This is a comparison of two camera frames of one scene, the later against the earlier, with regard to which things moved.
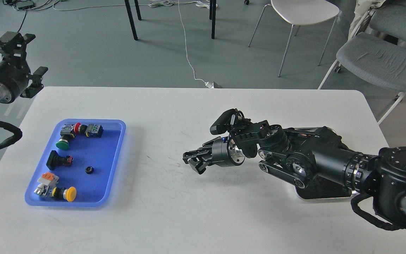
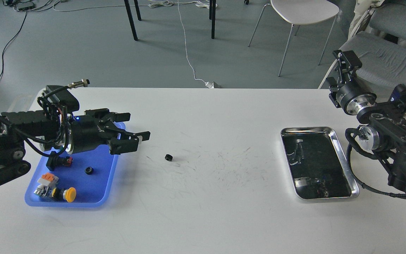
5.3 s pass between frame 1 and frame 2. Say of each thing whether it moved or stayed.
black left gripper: moved
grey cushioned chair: stayed
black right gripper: moved
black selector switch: stayed
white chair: stayed
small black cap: stayed
